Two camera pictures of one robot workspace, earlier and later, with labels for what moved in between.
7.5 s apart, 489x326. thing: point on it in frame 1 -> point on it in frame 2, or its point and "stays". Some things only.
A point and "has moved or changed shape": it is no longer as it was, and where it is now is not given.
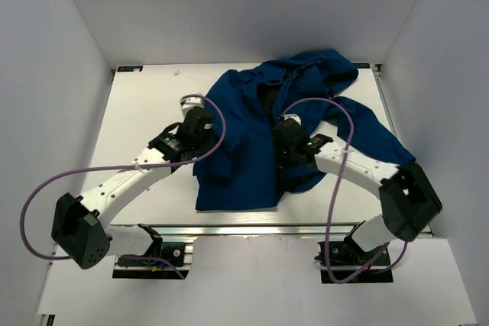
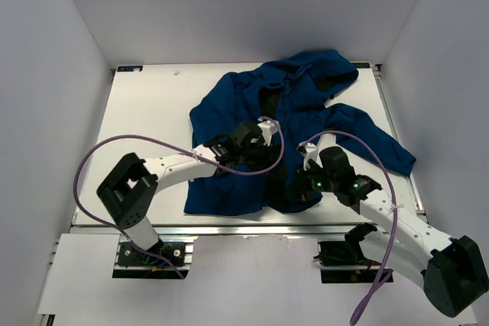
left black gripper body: x=204 y=143 -> x=256 y=158
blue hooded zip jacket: x=243 y=170 has moved or changed shape
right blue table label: x=362 y=65 stays
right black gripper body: x=286 y=158 -> x=321 y=181
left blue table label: x=130 y=69 stays
